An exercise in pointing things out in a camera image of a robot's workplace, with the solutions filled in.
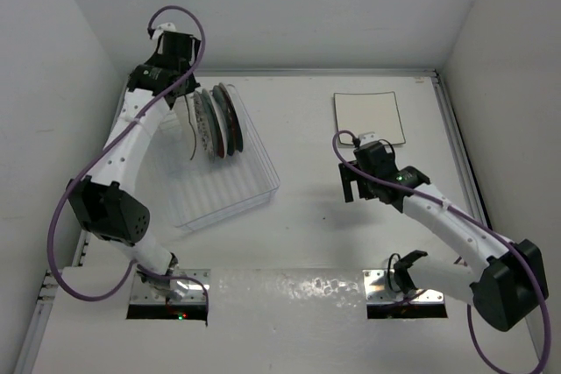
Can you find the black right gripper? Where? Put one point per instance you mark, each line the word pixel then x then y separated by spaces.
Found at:
pixel 347 177

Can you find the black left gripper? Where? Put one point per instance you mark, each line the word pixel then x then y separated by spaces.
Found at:
pixel 191 84

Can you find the white square plate black rim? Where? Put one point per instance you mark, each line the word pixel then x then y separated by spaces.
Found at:
pixel 376 113

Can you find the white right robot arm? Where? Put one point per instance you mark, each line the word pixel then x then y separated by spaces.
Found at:
pixel 503 280

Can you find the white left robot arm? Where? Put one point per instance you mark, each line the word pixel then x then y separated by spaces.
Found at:
pixel 103 200

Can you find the clear plastic dish rack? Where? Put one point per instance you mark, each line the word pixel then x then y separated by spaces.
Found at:
pixel 192 195

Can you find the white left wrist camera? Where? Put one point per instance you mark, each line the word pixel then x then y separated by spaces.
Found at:
pixel 155 33

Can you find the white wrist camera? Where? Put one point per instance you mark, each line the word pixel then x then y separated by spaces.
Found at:
pixel 365 138
pixel 155 33

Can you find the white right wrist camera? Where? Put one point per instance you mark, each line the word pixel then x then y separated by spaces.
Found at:
pixel 365 138

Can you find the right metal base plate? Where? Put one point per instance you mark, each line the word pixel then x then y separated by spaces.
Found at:
pixel 380 289

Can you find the metal base plate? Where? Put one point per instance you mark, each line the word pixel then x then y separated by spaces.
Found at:
pixel 186 290
pixel 380 289

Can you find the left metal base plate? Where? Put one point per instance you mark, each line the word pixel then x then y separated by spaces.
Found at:
pixel 186 290

